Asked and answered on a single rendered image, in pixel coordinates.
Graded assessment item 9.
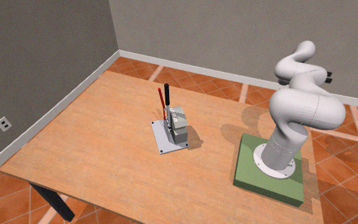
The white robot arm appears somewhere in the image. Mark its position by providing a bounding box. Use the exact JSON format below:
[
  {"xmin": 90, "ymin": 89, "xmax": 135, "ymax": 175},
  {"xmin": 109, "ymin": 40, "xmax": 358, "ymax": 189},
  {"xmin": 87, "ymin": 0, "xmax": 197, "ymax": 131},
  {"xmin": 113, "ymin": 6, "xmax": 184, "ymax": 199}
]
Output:
[{"xmin": 253, "ymin": 40, "xmax": 346, "ymax": 179}]

